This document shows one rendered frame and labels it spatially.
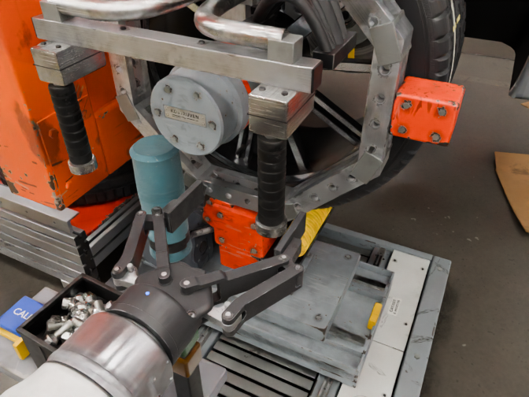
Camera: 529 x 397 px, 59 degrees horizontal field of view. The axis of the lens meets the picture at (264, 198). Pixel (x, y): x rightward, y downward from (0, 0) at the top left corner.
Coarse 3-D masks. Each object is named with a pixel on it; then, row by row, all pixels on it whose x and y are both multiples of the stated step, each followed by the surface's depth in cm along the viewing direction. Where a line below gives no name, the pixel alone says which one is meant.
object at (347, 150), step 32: (192, 32) 105; (160, 64) 97; (352, 64) 79; (320, 96) 86; (320, 128) 113; (352, 128) 86; (224, 160) 102; (256, 160) 103; (288, 160) 103; (320, 160) 97
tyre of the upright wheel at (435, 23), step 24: (408, 0) 68; (432, 0) 67; (456, 0) 75; (432, 24) 68; (456, 24) 76; (432, 48) 70; (456, 48) 78; (408, 72) 74; (432, 72) 72; (408, 144) 80; (384, 168) 85; (360, 192) 91
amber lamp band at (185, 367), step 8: (200, 344) 67; (192, 352) 65; (200, 352) 67; (184, 360) 64; (192, 360) 65; (200, 360) 68; (176, 368) 66; (184, 368) 65; (192, 368) 66; (184, 376) 66
